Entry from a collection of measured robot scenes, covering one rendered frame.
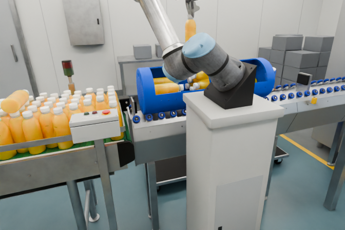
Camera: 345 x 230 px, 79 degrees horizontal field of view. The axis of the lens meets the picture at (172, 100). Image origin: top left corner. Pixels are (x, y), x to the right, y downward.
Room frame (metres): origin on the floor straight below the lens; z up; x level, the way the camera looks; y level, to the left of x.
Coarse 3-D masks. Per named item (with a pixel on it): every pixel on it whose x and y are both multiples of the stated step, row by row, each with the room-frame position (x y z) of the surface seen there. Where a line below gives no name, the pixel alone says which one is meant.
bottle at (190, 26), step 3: (189, 18) 1.42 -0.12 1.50; (192, 18) 1.42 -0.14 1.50; (186, 21) 1.43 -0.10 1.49; (189, 21) 1.41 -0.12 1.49; (192, 21) 1.41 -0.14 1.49; (186, 24) 1.41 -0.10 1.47; (189, 24) 1.40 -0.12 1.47; (192, 24) 1.40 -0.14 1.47; (195, 24) 1.42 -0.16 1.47; (186, 27) 1.41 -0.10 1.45; (189, 27) 1.40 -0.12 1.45; (192, 27) 1.40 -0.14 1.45; (195, 27) 1.41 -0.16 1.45; (186, 30) 1.41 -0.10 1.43; (189, 30) 1.40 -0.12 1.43; (192, 30) 1.40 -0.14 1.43; (195, 30) 1.42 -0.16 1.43; (186, 33) 1.41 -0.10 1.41; (189, 33) 1.40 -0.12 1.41; (192, 33) 1.40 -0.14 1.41; (195, 33) 1.41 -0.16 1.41; (186, 36) 1.41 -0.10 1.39; (189, 36) 1.40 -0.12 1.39; (186, 39) 1.41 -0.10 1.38
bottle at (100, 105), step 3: (99, 102) 1.07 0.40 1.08; (102, 102) 1.07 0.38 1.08; (105, 102) 1.09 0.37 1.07; (96, 105) 1.06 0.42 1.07; (99, 105) 1.06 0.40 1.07; (102, 105) 1.06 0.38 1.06; (105, 105) 1.07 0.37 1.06; (96, 108) 1.06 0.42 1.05; (99, 108) 1.05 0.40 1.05; (102, 108) 1.06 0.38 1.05; (105, 108) 1.07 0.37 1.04
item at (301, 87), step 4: (300, 72) 1.63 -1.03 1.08; (300, 76) 1.59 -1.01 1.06; (304, 76) 1.56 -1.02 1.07; (308, 76) 1.54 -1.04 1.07; (300, 80) 1.59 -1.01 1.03; (304, 80) 1.55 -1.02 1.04; (308, 80) 1.54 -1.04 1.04; (300, 84) 1.60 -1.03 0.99; (304, 84) 1.55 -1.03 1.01; (308, 84) 1.54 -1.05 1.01; (296, 88) 1.63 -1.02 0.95; (300, 88) 1.59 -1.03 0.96; (304, 88) 1.56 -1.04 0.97; (308, 88) 1.54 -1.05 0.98
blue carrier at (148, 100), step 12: (240, 60) 1.47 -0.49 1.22; (252, 60) 1.51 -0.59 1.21; (264, 60) 1.41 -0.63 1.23; (144, 72) 1.15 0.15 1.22; (156, 72) 1.34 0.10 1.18; (264, 72) 1.41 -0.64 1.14; (144, 84) 1.09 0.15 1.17; (264, 84) 1.30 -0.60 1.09; (144, 96) 1.07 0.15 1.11; (156, 96) 1.09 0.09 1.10; (168, 96) 1.11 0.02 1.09; (180, 96) 1.13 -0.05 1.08; (264, 96) 1.37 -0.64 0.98; (144, 108) 1.09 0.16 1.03; (156, 108) 1.11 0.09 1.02; (168, 108) 1.14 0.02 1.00; (180, 108) 1.18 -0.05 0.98
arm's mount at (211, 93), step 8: (248, 64) 0.84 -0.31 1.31; (248, 72) 0.80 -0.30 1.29; (248, 80) 0.78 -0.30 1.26; (208, 88) 0.92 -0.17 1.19; (232, 88) 0.80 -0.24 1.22; (240, 88) 0.77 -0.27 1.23; (248, 88) 0.79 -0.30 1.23; (208, 96) 0.89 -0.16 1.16; (216, 96) 0.84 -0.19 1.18; (224, 96) 0.80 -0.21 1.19; (232, 96) 0.76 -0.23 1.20; (240, 96) 0.78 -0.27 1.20; (248, 96) 0.79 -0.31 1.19; (224, 104) 0.76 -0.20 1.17; (232, 104) 0.77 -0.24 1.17; (240, 104) 0.78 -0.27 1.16; (248, 104) 0.79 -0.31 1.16
